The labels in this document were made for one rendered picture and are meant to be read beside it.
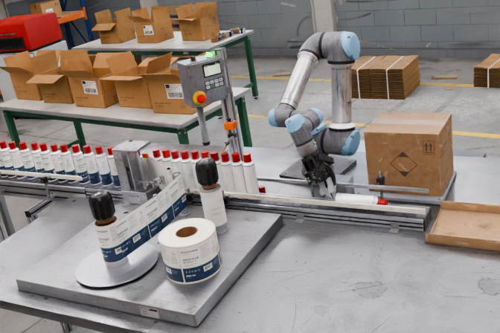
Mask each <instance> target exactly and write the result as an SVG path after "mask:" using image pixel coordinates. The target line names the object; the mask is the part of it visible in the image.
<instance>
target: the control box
mask: <svg viewBox="0 0 500 333"><path fill-rule="evenodd" d="M211 56H212V53H211ZM216 61H220V65H221V70H222V73H221V74H217V75H214V76H211V77H206V78H204V74H203V70H202V65H204V64H208V63H210V62H216ZM177 65H178V70H179V76H180V80H181V84H182V91H183V95H184V100H185V104H186V105H188V106H190V107H191V108H193V109H194V108H196V107H200V106H204V105H207V104H209V103H214V102H217V101H220V100H224V99H227V97H228V94H227V89H226V84H225V85H223V86H220V87H217V88H212V89H209V90H207V91H206V89H205V81H208V80H212V79H216V78H218V77H223V79H224V83H225V76H224V71H223V67H222V59H221V57H220V56H218V55H216V56H212V57H211V58H206V55H202V56H198V57H196V62H190V59H186V60H182V61H180V62H177ZM200 94H204V95H205V97H206V100H205V102H204V103H199V102H198V101H197V97H198V95H200Z"/></svg>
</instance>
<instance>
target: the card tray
mask: <svg viewBox="0 0 500 333"><path fill-rule="evenodd" d="M426 243H429V244H436V245H449V246H456V247H463V248H477V249H484V250H497V251H500V204H481V203H471V202H461V201H442V200H440V212H439V213H438V216H437V218H436V221H435V223H434V225H433V228H432V230H431V233H426Z"/></svg>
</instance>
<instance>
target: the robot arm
mask: <svg viewBox="0 0 500 333"><path fill-rule="evenodd" d="M359 53H360V44H359V39H358V37H357V36H356V34H355V33H353V32H346V31H342V32H326V31H322V32H318V33H316V34H314V35H312V36H311V37H310V38H309V39H308V40H307V41H306V42H305V43H304V44H303V45H302V46H301V49H300V51H299V52H298V55H297V58H298V61H297V63H296V65H295V68H294V70H293V72H292V75H291V77H290V79H289V82H288V84H287V86H286V89H285V91H284V93H283V96H282V98H281V101H280V103H279V105H278V108H277V109H276V108H275V109H271V110H270V111H269V114H268V121H269V124H270V125H271V126H275V127H279V128H280V127H284V128H287V131H288V133H289V134H290V136H291V138H292V140H293V142H294V144H295V146H296V148H297V150H298V153H299V155H300V156H301V157H302V159H301V161H302V165H301V174H302V175H303V176H304V177H306V179H307V176H308V178H309V180H310V182H309V181H308V179H307V182H308V184H309V185H311V183H312V182H313V183H314V184H317V185H319V187H320V190H319V193H320V194H321V195H325V194H326V195H328V196H329V197H331V198H334V197H335V194H336V176H335V174H334V168H333V164H334V160H333V158H332V157H329V154H332V155H342V156H351V155H354V154H355V153H356V151H357V149H358V148H359V143H360V133H359V131H357V130H355V124H354V123H353V122H352V97H351V67H352V66H353V65H354V64H355V60H356V59H358V58H359ZM320 59H327V64H328V65H329V66H330V67H331V83H332V123H331V124H330V125H329V128H326V124H325V123H322V121H323V119H324V117H323V114H322V112H321V111H320V110H319V109H317V108H311V109H308V110H307V111H299V110H296V109H297V107H298V104H299V102H300V100H301V97H302V95H303V93H304V89H305V88H306V85H307V82H308V80H309V78H310V75H311V73H312V71H313V68H314V66H315V65H317V64H318V61H319V60H320ZM309 175H310V176H309ZM310 178H311V179H310Z"/></svg>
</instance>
